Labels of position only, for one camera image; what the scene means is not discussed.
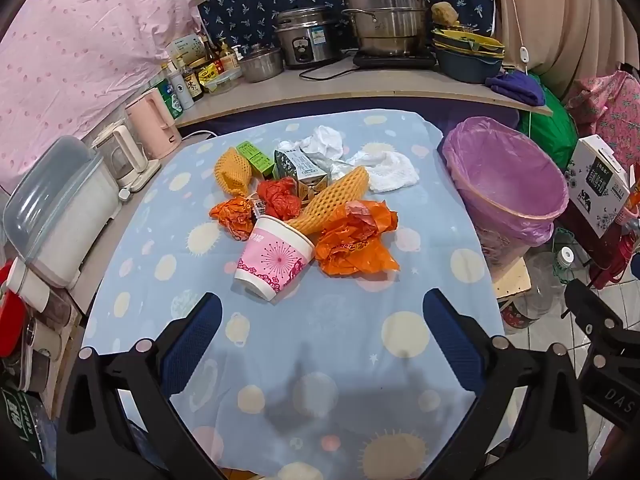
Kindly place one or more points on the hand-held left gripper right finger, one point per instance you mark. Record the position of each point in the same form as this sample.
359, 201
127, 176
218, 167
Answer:
452, 345

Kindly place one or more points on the beige curtain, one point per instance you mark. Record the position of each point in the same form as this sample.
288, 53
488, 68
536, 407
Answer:
560, 10

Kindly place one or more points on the white seasoning bottle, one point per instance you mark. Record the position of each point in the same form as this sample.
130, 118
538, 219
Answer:
181, 94

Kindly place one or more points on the small steel lidded pot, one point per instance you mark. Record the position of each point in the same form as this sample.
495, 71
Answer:
260, 64

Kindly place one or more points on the small wooden stool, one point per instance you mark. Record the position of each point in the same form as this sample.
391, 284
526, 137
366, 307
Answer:
512, 280

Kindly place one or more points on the orange crumpled wrapper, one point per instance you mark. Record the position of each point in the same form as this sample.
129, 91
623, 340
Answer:
232, 217

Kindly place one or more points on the wooden counter board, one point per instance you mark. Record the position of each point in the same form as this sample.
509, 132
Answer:
350, 92

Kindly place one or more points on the green plastic bag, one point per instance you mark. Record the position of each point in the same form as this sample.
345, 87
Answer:
550, 125

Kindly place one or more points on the blue spotted blanket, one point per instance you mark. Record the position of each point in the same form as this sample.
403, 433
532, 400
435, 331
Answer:
320, 350

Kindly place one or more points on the white oatmeal snack packet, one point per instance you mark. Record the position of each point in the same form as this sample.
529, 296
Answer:
327, 162

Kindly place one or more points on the pink bin with purple liner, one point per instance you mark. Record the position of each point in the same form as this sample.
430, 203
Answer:
505, 195

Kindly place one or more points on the white crumpled tissues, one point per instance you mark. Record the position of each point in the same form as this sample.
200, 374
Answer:
390, 172

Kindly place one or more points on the orange plastic bag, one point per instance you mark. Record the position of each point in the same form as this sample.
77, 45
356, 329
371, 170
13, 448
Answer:
357, 240

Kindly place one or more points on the purple towel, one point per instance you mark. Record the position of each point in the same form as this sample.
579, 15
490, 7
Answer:
517, 87

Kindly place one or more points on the white container with grey lid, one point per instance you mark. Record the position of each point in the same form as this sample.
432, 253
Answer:
55, 220

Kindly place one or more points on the dark red stool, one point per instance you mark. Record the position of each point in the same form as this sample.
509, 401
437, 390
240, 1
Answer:
607, 255

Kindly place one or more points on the red plastic container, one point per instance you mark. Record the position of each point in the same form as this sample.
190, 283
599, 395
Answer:
10, 310

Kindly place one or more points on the pink dotted curtain cloth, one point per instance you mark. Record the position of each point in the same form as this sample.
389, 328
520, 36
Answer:
75, 35

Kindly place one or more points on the pink white paper cup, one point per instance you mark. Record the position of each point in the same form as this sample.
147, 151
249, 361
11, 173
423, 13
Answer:
272, 260

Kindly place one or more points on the pink electric kettle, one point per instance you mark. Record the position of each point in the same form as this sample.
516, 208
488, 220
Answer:
152, 122

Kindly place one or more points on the pink floral cloth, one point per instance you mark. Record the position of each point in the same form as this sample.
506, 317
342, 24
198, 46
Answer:
612, 105

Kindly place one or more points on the white glass electric kettle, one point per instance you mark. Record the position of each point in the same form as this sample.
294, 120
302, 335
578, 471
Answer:
125, 157

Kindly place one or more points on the grey green milk carton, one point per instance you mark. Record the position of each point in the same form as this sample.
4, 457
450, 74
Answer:
295, 166

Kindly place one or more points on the black induction cooktop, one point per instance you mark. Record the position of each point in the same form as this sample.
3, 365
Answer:
395, 61

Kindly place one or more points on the white black milk box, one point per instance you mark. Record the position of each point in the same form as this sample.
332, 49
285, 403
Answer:
597, 185

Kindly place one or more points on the small white sachet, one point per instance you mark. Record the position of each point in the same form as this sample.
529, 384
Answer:
259, 207

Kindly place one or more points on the steel rice cooker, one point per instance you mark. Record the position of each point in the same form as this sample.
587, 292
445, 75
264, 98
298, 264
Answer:
305, 35

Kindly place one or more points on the purple table skirt cloth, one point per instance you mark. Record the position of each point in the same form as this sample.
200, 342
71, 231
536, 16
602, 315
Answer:
450, 110

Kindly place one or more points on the green white packet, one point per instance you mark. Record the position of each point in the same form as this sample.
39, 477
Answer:
167, 101

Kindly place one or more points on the small green box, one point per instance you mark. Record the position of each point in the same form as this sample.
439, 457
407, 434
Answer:
255, 157

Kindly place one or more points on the dark soy sauce bottle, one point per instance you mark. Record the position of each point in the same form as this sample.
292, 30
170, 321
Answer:
193, 86

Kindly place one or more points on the clear plastic bottle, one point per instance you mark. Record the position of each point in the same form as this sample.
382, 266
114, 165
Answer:
545, 285

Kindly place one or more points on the tan loofah sponge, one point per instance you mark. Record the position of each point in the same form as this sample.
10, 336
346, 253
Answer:
445, 14

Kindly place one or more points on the red wrapper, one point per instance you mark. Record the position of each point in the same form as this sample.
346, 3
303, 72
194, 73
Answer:
277, 199

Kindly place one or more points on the green label plastic bottle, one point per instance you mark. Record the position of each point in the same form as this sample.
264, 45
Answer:
20, 420

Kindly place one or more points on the short orange foam net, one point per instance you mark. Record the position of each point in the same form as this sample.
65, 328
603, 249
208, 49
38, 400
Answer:
232, 172

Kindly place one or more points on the white thermos bottle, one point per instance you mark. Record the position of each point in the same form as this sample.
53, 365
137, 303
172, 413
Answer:
32, 287

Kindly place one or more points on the yellow plastic basin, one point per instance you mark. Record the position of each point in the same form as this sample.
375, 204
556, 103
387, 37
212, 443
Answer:
487, 50
470, 36

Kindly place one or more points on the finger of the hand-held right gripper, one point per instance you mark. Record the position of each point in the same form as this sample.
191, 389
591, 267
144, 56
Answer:
587, 302

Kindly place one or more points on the tall steel steamer pot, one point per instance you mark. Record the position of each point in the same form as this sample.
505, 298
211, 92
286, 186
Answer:
385, 15

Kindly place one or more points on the white carton box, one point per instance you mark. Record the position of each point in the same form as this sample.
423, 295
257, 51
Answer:
185, 49

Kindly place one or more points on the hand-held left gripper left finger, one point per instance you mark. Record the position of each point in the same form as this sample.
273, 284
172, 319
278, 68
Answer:
192, 345

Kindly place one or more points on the white tissue paper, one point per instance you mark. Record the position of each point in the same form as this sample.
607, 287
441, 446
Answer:
325, 140

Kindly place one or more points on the blue plastic basin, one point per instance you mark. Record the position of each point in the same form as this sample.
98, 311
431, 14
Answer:
467, 67

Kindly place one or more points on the clear glass container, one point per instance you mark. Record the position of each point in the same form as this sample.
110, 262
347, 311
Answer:
226, 81

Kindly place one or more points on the long orange foam net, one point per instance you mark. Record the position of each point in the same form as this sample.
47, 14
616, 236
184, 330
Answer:
330, 195

